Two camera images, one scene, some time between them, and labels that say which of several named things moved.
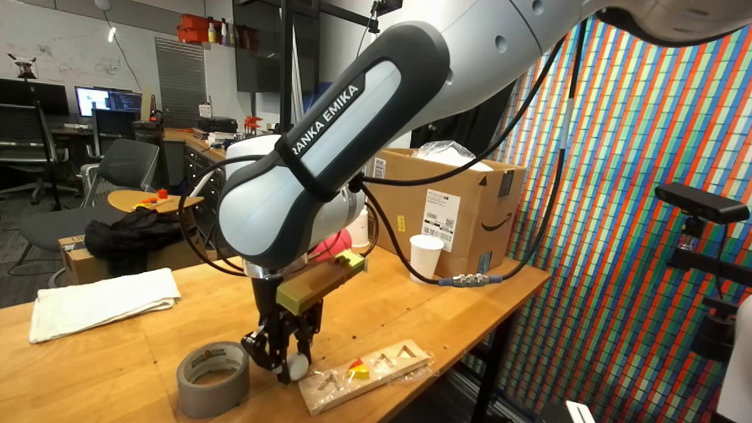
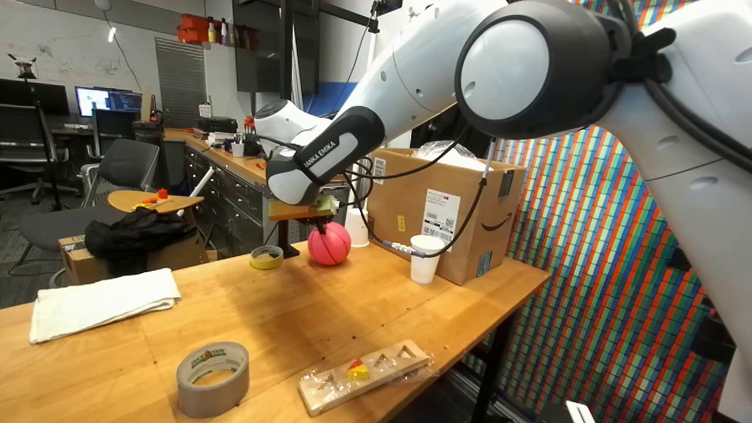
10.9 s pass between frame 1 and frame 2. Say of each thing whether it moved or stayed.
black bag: stayed
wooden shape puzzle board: stayed
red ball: stayed
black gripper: moved
